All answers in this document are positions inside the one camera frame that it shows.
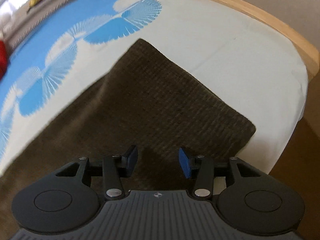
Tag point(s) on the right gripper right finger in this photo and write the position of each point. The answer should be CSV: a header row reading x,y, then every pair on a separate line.
x,y
199,173

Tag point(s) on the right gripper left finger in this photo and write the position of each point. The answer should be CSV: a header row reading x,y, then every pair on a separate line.
x,y
116,167

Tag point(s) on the brown corduroy pants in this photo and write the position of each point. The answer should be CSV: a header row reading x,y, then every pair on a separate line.
x,y
144,100

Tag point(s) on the blue white patterned bedsheet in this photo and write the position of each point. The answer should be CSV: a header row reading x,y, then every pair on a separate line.
x,y
250,66

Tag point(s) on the red folded quilt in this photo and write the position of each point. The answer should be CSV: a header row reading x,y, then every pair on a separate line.
x,y
3,59

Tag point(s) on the wooden bed frame rail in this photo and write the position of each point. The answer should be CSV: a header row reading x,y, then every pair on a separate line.
x,y
307,51

